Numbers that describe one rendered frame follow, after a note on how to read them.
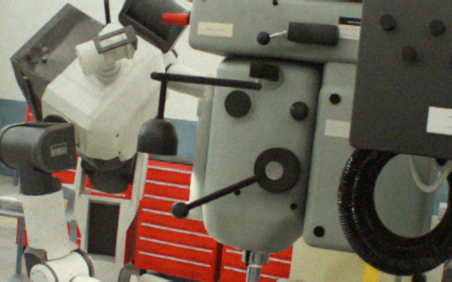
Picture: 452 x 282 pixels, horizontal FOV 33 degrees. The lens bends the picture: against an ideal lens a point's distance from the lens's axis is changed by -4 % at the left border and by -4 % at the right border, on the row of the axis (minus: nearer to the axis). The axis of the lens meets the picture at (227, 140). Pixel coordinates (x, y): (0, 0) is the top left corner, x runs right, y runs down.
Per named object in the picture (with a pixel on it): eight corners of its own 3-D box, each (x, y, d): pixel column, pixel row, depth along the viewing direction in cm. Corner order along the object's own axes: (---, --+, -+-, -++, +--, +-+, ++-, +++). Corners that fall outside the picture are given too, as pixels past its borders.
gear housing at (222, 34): (183, 48, 127) (190, -13, 127) (230, 60, 151) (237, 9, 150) (389, 68, 117) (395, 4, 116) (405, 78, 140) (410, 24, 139)
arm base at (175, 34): (112, 28, 187) (110, 18, 176) (143, -14, 189) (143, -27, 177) (163, 62, 188) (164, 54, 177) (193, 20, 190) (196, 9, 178)
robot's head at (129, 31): (90, 50, 165) (89, 33, 158) (128, 37, 167) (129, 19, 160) (101, 75, 163) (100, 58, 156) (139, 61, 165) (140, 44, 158)
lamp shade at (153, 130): (138, 149, 143) (142, 115, 142) (178, 153, 143) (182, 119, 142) (133, 152, 136) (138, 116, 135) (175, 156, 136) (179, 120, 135)
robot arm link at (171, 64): (196, 111, 204) (141, 91, 213) (218, 81, 207) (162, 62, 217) (183, 87, 195) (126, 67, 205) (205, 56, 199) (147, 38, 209)
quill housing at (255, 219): (186, 244, 130) (206, 51, 128) (226, 230, 149) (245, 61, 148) (297, 263, 124) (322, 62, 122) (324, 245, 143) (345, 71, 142)
